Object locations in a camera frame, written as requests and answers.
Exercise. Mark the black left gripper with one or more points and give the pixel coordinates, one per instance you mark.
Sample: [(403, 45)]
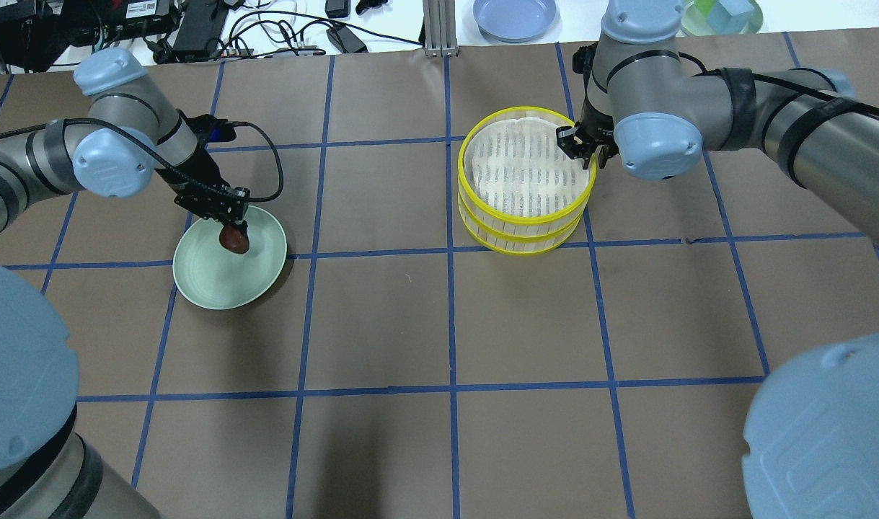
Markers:
[(202, 175)]

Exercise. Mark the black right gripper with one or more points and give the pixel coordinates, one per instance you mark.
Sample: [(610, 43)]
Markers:
[(585, 145)]

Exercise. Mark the brown steamed bun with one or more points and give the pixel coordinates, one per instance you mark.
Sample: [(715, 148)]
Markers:
[(234, 243)]

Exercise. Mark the yellow steamer basket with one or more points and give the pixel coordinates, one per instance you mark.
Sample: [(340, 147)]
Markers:
[(511, 242), (511, 167)]

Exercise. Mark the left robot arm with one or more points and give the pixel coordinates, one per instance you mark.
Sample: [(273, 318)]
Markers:
[(132, 131)]

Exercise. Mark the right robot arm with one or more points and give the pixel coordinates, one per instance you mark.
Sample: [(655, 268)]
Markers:
[(813, 426)]

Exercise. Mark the pale green plate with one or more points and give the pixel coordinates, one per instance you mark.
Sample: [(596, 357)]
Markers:
[(214, 278)]

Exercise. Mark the blue plate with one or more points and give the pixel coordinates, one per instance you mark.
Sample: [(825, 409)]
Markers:
[(514, 21)]

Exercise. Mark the clear green bowl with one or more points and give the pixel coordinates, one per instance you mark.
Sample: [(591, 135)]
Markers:
[(692, 24)]

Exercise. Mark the green sponge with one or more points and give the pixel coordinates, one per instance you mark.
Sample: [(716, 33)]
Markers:
[(705, 7)]

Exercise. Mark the blue sponge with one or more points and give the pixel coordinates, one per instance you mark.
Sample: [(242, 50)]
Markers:
[(732, 12)]

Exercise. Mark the black laptop charger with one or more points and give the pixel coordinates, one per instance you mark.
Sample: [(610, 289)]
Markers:
[(199, 33)]

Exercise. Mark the aluminium frame post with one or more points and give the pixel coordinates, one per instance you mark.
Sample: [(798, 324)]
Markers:
[(439, 29)]

